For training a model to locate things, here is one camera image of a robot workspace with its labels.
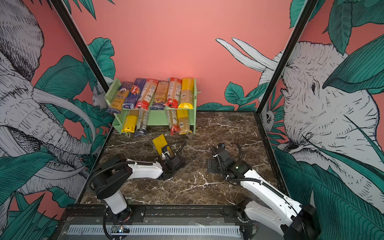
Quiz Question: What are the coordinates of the clear white label spaghetti bag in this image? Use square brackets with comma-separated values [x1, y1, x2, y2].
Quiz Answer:
[135, 109, 149, 137]

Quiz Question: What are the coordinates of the red spaghetti bag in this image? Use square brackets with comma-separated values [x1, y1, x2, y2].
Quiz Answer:
[166, 110, 181, 136]
[136, 79, 159, 110]
[165, 78, 182, 109]

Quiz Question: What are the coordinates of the yellow label spaghetti bag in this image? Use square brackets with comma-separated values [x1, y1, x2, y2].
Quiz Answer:
[122, 110, 139, 134]

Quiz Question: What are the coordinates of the blue-end yellow spaghetti bag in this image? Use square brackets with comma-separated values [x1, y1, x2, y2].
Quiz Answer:
[150, 81, 169, 110]

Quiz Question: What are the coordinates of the dark blue pasta box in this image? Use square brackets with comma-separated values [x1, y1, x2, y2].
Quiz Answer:
[123, 78, 147, 109]

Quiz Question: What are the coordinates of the blue yellow spaghetti bag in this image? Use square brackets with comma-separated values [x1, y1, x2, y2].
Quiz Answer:
[107, 82, 133, 114]

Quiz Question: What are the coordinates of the yellow spaghetti bag long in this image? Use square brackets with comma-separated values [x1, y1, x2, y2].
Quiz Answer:
[178, 78, 195, 109]

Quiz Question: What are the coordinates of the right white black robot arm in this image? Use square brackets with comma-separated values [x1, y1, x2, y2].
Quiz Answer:
[210, 144, 322, 240]

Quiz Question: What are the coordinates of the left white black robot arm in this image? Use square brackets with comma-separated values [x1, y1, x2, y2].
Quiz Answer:
[88, 153, 187, 222]

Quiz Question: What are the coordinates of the green two-tier shelf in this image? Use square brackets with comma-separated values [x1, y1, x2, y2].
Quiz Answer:
[105, 79, 199, 134]

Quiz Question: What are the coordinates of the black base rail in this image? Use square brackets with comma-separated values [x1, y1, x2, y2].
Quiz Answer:
[58, 204, 254, 227]

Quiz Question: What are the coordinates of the right black frame post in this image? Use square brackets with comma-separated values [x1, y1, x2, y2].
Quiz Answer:
[256, 0, 318, 117]

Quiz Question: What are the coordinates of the black frame post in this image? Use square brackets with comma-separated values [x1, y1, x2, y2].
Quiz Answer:
[49, 0, 109, 92]
[256, 0, 318, 117]

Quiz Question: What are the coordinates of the left black frame post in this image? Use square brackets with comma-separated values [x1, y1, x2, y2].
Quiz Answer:
[49, 0, 109, 92]

